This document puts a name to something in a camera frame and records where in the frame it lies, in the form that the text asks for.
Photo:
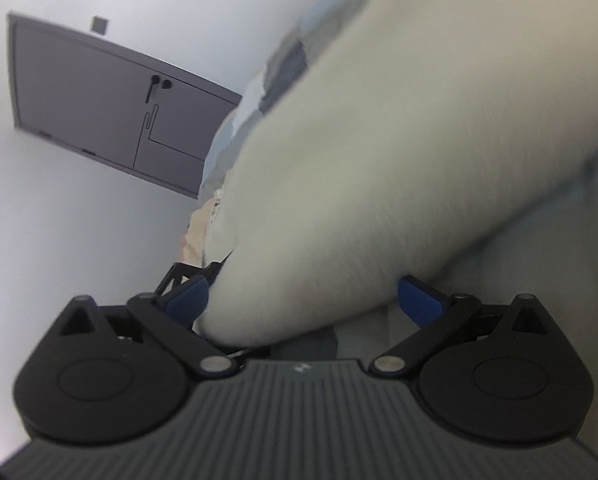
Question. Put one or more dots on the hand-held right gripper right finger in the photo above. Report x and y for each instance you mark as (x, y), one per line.
(419, 301)

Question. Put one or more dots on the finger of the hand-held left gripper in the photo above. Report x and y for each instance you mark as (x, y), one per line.
(191, 269)

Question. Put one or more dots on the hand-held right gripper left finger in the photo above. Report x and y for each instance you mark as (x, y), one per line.
(189, 302)

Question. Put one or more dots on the cream sweater with blue stripes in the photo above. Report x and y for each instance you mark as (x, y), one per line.
(379, 160)

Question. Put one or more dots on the grey door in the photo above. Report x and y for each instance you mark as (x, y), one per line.
(79, 95)

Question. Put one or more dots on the patchwork quilt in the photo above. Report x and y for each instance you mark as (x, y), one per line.
(284, 62)

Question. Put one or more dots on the grey wall switch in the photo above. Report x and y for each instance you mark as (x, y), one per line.
(99, 25)

